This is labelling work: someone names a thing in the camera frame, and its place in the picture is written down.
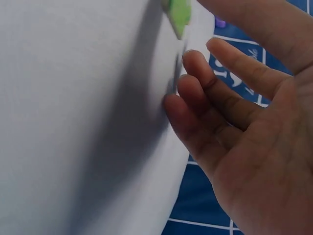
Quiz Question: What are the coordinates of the green flat piece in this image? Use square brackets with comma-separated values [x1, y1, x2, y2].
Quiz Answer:
[162, 0, 192, 42]

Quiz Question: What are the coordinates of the small purple object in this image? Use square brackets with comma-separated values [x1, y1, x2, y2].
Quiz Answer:
[214, 15, 227, 29]

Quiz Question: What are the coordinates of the person's right hand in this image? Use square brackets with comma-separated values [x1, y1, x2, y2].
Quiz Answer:
[162, 0, 313, 235]

